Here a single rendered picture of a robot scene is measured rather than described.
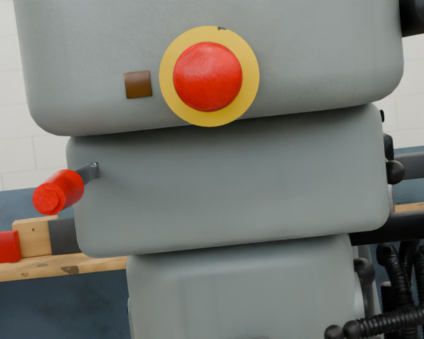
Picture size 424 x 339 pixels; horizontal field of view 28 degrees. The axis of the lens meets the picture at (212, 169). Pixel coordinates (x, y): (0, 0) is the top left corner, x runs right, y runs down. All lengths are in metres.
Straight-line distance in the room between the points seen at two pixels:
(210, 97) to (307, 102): 0.08
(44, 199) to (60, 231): 4.11
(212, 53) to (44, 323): 4.86
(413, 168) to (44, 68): 0.61
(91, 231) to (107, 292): 4.53
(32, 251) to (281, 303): 4.04
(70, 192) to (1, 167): 4.67
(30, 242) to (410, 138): 2.25
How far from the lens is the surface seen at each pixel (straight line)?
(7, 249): 4.63
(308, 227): 0.63
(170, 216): 0.63
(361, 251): 1.15
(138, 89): 0.53
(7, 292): 5.30
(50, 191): 0.50
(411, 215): 0.78
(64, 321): 5.27
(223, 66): 0.48
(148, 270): 0.69
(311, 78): 0.53
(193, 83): 0.48
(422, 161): 1.06
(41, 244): 4.67
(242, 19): 0.53
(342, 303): 0.70
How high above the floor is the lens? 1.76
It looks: 7 degrees down
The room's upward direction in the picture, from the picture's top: 6 degrees counter-clockwise
